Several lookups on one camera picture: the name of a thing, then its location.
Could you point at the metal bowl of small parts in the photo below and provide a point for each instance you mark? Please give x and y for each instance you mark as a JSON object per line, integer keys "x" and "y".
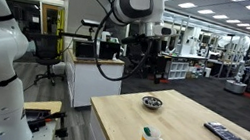
{"x": 152, "y": 102}

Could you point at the black clamp with orange grip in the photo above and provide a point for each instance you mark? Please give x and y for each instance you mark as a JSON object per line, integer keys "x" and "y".
{"x": 38, "y": 115}

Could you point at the black camera on stand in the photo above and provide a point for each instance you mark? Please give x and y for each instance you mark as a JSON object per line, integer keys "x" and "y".
{"x": 92, "y": 23}

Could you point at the black computer box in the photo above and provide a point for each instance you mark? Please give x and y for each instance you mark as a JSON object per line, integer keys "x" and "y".
{"x": 109, "y": 50}

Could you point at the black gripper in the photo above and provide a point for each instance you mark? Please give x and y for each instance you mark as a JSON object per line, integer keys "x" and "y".
{"x": 144, "y": 40}

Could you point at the white cabinet with wood top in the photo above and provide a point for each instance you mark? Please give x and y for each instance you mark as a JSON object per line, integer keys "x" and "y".
{"x": 92, "y": 81}

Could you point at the white cubby shelf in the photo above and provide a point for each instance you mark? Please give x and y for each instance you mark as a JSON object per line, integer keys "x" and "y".
{"x": 178, "y": 70}

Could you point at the pen with green cap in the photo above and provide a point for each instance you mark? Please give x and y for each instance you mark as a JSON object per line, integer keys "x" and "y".
{"x": 147, "y": 131}

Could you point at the white background robot on base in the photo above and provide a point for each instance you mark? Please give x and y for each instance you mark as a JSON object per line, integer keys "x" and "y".
{"x": 236, "y": 84}

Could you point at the black office chair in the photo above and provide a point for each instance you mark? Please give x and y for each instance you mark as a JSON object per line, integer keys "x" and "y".
{"x": 47, "y": 51}

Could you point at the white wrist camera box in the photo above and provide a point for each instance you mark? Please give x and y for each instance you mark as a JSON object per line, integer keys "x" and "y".
{"x": 165, "y": 31}

